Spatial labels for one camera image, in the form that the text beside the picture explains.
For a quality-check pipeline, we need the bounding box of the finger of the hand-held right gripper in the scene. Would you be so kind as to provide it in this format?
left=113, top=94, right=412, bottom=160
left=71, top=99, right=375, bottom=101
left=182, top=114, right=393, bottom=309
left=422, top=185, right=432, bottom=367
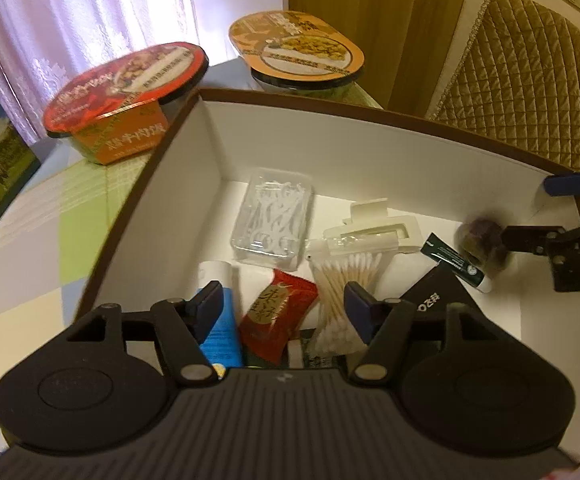
left=500, top=216, right=580, bottom=259
left=544, top=157, right=580, bottom=197

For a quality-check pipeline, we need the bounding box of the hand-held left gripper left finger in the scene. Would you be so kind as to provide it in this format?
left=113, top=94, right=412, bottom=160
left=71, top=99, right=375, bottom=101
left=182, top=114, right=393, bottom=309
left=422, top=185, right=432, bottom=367
left=67, top=281, right=225, bottom=388

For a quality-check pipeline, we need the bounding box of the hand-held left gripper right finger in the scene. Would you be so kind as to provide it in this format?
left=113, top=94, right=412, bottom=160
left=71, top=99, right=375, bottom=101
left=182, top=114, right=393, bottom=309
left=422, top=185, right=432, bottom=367
left=344, top=281, right=516, bottom=386

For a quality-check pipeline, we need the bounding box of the cotton swab bag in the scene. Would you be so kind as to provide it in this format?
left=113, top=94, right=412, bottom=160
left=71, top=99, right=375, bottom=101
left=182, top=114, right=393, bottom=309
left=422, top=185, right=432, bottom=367
left=304, top=237, right=395, bottom=358

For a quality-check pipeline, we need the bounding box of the blue tube with white cap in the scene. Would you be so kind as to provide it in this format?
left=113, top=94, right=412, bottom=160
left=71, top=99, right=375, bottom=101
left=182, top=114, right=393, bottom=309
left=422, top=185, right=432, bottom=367
left=197, top=285, right=245, bottom=367

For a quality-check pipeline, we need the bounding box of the small white bottle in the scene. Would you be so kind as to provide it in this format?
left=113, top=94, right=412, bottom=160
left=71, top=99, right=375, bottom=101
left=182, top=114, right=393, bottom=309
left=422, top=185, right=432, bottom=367
left=198, top=260, right=234, bottom=293

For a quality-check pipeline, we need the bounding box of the red snack packet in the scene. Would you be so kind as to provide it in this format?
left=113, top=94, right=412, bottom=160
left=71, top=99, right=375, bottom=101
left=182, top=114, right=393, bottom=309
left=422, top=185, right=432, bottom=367
left=237, top=268, right=318, bottom=365

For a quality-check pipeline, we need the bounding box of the dark green lip balm tube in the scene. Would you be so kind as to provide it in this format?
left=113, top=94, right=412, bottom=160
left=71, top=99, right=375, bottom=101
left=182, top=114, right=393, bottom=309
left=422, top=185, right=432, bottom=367
left=420, top=233, right=494, bottom=294

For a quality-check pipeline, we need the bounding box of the black product box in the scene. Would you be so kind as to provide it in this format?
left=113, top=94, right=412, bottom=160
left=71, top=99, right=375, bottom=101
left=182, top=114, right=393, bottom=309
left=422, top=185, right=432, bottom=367
left=399, top=264, right=476, bottom=321

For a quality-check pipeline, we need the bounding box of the cream hair clip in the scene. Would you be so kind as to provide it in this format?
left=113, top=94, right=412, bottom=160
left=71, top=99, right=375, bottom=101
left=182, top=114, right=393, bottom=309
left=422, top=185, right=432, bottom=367
left=322, top=199, right=423, bottom=256

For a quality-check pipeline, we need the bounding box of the clear plastic bag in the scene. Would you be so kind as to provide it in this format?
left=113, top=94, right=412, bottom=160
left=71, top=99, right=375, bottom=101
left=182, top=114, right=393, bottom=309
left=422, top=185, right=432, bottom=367
left=231, top=171, right=315, bottom=267

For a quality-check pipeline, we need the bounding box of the brown cardboard box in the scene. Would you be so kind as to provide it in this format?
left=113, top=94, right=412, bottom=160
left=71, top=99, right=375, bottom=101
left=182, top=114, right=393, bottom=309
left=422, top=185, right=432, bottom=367
left=72, top=87, right=580, bottom=463

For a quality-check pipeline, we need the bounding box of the desktop with checked tablecloth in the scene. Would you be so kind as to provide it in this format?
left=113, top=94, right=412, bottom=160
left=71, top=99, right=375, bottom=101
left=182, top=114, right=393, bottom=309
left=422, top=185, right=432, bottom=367
left=0, top=57, right=385, bottom=461

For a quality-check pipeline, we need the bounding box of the quilted gold chair cushion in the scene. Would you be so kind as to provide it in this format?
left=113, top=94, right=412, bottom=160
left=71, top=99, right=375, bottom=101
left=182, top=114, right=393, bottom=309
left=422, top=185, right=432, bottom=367
left=427, top=0, right=580, bottom=171

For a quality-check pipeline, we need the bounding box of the red instant noodle bowl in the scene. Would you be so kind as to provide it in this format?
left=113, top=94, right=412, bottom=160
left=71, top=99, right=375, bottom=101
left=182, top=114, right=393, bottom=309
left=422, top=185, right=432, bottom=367
left=42, top=41, right=209, bottom=166

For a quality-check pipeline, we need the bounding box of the orange instant noodle bowl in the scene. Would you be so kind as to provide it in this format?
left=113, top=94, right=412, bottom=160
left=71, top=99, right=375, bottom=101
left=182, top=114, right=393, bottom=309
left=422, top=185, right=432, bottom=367
left=228, top=10, right=365, bottom=96

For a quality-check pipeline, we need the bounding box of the sheer pink curtain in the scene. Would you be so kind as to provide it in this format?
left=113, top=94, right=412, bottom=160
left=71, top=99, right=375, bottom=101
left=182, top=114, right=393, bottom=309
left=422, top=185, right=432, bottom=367
left=0, top=0, right=291, bottom=146

